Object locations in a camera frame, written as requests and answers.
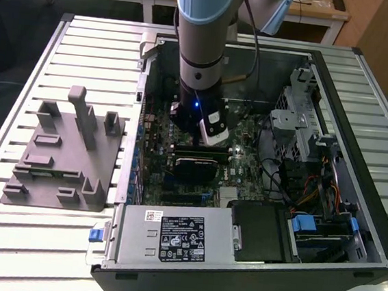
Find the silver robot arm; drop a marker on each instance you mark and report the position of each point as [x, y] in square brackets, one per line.
[200, 43]

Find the green motherboard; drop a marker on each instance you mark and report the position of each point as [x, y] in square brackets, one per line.
[161, 128]

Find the black RAM slot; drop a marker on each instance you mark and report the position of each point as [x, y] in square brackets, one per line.
[187, 148]
[187, 145]

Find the black graphics card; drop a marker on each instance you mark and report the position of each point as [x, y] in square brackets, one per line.
[195, 169]

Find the black expansion slot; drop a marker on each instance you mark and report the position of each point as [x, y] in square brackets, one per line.
[180, 200]

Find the silver finned heatsink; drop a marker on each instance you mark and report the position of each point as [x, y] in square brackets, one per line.
[229, 193]

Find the silver metal drive cage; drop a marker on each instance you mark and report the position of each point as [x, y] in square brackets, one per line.
[285, 126]

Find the grey parts rack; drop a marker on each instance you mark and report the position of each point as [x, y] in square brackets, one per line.
[66, 147]

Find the silver power supply unit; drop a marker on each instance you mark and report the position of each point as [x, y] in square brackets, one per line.
[137, 236]

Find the blue case latch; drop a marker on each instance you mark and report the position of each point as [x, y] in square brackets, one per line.
[95, 235]

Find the blue disk carrier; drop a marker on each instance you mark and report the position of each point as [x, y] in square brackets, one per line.
[303, 225]

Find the black open PC case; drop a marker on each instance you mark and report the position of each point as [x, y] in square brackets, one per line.
[201, 287]

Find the small black device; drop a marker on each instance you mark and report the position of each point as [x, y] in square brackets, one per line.
[339, 3]

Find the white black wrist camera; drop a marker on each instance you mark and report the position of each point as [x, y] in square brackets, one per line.
[216, 128]

